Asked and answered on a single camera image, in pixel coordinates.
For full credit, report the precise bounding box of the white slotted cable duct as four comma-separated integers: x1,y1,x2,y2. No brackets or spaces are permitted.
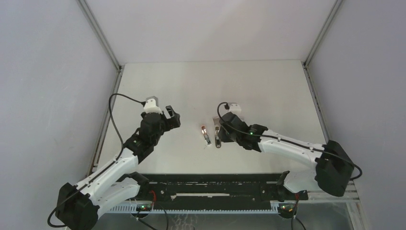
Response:
106,202,280,214

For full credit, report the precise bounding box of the left black camera cable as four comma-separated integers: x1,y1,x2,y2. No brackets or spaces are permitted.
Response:
47,93,147,229

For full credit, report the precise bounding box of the pink stapler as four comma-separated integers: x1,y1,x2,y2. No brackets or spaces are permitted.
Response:
201,126,212,145

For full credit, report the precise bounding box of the right aluminium frame post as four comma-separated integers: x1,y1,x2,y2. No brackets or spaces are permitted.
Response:
302,0,345,69

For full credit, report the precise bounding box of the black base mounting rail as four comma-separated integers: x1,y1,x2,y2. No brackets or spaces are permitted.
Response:
124,173,309,209

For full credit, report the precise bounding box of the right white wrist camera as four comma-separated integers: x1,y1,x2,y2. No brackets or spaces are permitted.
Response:
226,103,242,115

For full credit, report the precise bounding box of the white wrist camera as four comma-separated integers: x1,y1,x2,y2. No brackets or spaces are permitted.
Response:
143,96,162,114
226,103,242,115

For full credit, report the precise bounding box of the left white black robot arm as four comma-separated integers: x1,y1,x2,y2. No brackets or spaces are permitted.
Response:
50,105,181,230

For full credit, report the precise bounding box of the black camera cable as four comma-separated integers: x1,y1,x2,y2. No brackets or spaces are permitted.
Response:
217,102,363,181
47,93,147,229

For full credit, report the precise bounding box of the right black camera cable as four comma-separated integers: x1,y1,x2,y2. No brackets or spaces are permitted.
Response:
217,102,363,181

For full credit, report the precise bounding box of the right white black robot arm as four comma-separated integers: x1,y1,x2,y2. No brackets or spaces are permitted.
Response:
218,112,356,199

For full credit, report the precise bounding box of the grey staple tray insert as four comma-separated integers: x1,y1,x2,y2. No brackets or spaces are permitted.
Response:
213,116,221,128

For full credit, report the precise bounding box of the left aluminium frame post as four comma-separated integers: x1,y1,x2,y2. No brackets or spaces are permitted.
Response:
77,0,121,72

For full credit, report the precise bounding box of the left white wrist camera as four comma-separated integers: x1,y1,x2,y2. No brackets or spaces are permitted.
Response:
143,96,162,114

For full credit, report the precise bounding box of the aluminium frame post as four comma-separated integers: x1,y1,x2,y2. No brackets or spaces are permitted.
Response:
77,0,121,72
302,0,345,69

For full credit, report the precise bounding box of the tan stapler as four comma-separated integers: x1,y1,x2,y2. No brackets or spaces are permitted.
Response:
214,126,221,149

